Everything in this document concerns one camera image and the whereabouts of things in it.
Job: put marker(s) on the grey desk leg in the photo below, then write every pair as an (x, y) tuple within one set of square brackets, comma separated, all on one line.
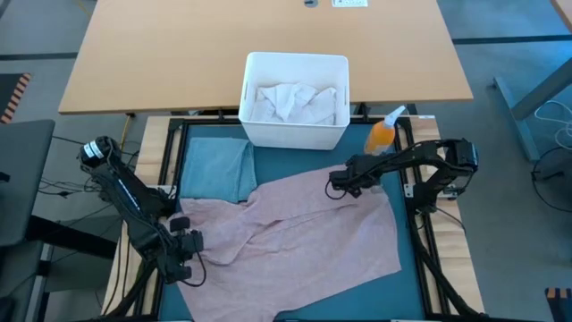
[(536, 94)]

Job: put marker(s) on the silver frame bracket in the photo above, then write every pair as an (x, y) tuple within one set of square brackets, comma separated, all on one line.
[(409, 191), (171, 191)]

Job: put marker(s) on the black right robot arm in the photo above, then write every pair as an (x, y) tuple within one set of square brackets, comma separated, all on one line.
[(424, 154)]

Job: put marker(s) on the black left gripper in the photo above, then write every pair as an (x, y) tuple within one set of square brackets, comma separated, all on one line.
[(179, 248)]

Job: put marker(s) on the light blue denim jeans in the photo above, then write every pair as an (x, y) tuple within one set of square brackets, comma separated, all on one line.
[(214, 170)]

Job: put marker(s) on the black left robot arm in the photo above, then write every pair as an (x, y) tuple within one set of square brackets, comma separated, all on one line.
[(129, 192)]

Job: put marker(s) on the white paper label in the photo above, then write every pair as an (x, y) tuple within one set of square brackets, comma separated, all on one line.
[(348, 3)]

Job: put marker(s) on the white perforated laundry bin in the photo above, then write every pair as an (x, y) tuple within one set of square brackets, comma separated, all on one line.
[(295, 136)]

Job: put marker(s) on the hazard striped black object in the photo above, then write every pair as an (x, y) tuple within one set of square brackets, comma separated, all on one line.
[(558, 308)]

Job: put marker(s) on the pink garment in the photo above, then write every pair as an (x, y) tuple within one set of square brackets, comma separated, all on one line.
[(290, 246)]

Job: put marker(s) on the hazard striped floor mat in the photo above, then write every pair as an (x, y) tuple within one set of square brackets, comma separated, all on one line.
[(9, 89)]

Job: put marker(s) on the black support strut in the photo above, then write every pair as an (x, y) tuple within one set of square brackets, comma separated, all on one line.
[(134, 290), (447, 286)]

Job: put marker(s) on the grey desk grommet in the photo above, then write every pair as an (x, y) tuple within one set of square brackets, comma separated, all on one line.
[(311, 3)]

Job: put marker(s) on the orange spray bottle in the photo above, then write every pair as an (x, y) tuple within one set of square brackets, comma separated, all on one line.
[(380, 136)]

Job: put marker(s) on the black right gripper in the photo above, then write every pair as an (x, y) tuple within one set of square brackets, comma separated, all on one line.
[(364, 172)]

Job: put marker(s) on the white garment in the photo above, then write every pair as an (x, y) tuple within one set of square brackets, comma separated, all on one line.
[(295, 105)]

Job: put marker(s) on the tan wooden desk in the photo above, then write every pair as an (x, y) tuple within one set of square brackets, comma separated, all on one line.
[(156, 53)]

